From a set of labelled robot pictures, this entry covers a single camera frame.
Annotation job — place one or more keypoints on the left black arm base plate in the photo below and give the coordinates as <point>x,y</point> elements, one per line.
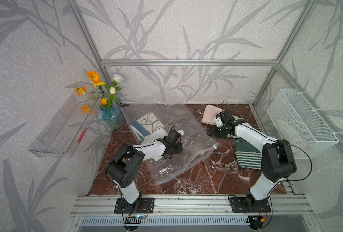
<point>141,205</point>

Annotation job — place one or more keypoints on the light green towel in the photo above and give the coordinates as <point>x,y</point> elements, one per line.
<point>226,129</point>

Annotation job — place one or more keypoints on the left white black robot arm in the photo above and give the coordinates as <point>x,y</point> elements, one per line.
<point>124,166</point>

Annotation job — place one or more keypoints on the white wire mesh basket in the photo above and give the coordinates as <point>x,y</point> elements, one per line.
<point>292,106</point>

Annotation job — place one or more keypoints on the clear acrylic wall shelf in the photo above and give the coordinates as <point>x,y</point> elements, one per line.
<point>59,138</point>

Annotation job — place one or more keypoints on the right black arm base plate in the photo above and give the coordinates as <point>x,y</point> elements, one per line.
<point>248,204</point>

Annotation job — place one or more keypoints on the blue patterned towel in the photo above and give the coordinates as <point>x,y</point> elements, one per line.
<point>146,125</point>

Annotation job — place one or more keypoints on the aluminium front rail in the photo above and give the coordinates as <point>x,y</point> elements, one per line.
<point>188,205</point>

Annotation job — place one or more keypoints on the blue glass vase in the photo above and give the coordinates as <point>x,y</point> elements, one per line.
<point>113,117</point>

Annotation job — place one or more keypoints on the white round bag valve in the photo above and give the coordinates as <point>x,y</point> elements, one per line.
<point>181,132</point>

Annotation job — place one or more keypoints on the clear plastic vacuum bag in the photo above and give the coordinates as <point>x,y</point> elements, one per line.
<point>184,139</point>

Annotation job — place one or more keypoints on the aluminium cage frame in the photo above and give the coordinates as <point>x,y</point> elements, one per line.
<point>327,104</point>

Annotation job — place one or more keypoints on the pink folded towel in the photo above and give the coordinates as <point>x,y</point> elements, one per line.
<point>209,114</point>

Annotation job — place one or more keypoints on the orange white artificial flowers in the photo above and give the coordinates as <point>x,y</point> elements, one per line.
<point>107,91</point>

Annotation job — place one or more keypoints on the white cloth in basket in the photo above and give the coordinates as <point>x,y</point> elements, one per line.
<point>289,133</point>

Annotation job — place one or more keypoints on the green white striped towel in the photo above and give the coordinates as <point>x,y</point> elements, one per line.
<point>248,157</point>

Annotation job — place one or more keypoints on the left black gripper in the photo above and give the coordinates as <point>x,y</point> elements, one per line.
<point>179,150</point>

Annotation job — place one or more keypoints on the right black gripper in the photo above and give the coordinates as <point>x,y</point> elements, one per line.
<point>212,132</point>

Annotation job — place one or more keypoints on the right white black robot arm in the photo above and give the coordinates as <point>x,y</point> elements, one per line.
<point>277,159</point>

